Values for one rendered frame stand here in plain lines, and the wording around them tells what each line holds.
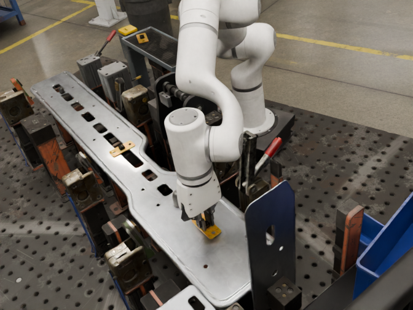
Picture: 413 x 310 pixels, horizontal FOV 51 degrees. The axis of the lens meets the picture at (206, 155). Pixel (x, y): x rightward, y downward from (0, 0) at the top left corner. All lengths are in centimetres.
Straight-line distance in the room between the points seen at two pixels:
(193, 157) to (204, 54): 23
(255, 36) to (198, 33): 58
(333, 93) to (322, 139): 160
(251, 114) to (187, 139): 86
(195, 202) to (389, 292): 69
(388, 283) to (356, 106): 295
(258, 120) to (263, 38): 36
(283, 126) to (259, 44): 38
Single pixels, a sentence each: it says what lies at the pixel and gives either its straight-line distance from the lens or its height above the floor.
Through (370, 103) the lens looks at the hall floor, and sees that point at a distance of 334.
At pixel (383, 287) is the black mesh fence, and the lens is 36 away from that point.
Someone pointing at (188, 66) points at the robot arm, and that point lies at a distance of 95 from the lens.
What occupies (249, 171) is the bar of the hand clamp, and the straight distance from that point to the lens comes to 107.
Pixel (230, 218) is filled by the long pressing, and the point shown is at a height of 100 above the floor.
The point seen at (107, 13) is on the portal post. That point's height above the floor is 11.
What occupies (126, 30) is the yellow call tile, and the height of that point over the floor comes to 116.
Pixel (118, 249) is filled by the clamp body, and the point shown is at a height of 104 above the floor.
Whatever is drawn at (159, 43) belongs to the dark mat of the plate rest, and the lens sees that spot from 168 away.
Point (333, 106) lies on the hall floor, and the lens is 328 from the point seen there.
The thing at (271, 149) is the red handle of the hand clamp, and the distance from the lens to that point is 112.
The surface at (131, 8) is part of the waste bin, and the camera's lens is 421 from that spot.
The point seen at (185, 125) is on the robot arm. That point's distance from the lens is 86.
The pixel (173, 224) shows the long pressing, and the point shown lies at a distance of 115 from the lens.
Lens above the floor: 185
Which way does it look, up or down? 40 degrees down
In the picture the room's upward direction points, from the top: 10 degrees counter-clockwise
